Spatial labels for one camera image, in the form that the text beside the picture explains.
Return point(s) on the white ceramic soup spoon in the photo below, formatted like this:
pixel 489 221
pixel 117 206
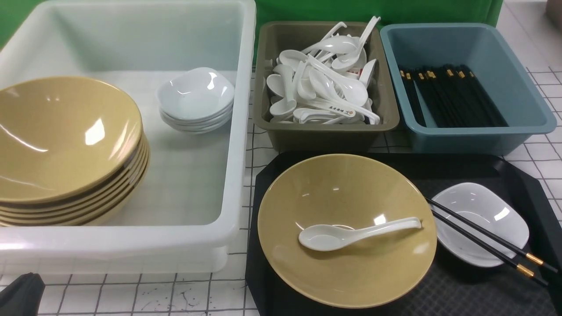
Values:
pixel 326 238

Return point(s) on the stack of tan noodle bowls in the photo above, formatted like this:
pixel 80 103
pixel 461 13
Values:
pixel 73 151

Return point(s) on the black chopstick gold band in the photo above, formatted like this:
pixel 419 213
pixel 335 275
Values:
pixel 531 257
pixel 519 267

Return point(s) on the green backdrop cloth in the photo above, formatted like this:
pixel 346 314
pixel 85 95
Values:
pixel 390 11

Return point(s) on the stack of white sauce dishes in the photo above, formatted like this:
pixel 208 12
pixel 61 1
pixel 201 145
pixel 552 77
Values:
pixel 199 101

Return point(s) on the pile of white soup spoons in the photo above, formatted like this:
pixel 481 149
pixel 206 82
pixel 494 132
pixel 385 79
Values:
pixel 325 83

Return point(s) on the pile of black chopsticks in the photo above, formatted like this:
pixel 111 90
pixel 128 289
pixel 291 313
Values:
pixel 453 95

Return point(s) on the blue plastic chopstick bin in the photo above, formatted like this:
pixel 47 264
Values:
pixel 483 49

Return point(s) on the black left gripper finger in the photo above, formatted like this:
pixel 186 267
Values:
pixel 23 296

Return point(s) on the tan noodle bowl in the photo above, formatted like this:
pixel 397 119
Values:
pixel 350 192

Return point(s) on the black plastic serving tray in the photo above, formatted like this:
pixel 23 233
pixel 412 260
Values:
pixel 451 287

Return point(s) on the olive plastic spoon bin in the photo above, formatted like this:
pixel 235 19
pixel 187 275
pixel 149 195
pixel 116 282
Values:
pixel 274 37

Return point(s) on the white square sauce dish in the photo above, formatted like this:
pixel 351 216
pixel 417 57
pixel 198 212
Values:
pixel 483 207

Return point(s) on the large white plastic tub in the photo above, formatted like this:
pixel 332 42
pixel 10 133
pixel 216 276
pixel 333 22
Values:
pixel 183 215

